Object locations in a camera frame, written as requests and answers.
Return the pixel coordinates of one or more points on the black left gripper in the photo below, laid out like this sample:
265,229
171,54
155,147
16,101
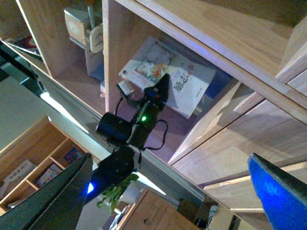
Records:
146,116

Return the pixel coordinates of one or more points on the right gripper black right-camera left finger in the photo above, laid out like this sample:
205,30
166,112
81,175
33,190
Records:
55,206

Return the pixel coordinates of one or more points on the right gripper blue-lit right-camera right finger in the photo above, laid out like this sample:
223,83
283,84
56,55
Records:
283,197

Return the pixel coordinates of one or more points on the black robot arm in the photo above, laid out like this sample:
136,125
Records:
20,109

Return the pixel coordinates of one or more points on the wooden shelf cabinet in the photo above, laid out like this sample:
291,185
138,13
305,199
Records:
229,62

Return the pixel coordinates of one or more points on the green potted plant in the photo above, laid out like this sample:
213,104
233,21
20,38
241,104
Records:
114,193

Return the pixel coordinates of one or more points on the background wooden bookcase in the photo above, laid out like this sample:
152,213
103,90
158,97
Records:
33,159

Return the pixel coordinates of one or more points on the background wooden cabinet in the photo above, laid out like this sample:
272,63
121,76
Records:
151,212

